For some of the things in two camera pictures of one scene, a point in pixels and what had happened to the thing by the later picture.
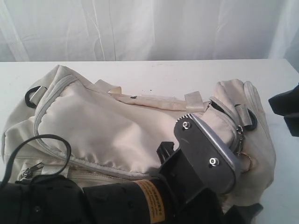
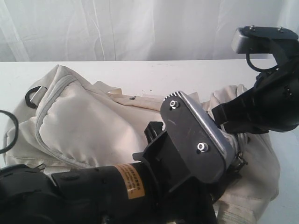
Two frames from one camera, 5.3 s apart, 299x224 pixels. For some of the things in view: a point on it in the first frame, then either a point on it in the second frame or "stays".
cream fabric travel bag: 78,128 stays
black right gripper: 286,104 to 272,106
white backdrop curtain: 39,31 stays
